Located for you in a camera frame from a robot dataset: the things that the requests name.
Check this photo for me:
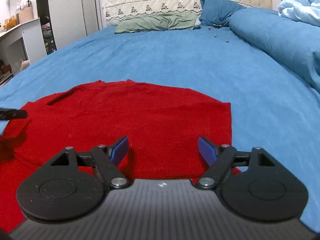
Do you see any red knit sweater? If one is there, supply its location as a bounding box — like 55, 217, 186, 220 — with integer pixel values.
1, 80, 232, 232

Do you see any beige bag on floor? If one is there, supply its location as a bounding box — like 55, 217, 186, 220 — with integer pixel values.
20, 60, 30, 71

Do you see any blue bed sheet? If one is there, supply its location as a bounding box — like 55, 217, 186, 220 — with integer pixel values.
1, 27, 319, 231

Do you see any white desk shelf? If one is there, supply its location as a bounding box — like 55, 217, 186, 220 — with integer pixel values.
1, 18, 47, 75

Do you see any orange plush on desk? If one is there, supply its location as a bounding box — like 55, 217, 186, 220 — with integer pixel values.
3, 17, 18, 30

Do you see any wicker basket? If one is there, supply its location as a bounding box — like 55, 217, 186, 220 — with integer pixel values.
18, 7, 34, 24

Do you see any grey white wardrobe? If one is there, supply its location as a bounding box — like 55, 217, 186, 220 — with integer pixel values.
36, 0, 99, 50

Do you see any blue rolled duvet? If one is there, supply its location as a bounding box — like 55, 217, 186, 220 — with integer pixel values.
229, 8, 319, 91

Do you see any green pillow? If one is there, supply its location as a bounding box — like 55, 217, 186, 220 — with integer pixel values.
114, 12, 201, 34

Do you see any dark blue pillow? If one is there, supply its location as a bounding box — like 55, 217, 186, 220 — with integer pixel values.
199, 0, 246, 28

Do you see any light blue blanket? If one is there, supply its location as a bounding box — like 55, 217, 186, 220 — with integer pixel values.
278, 0, 320, 27

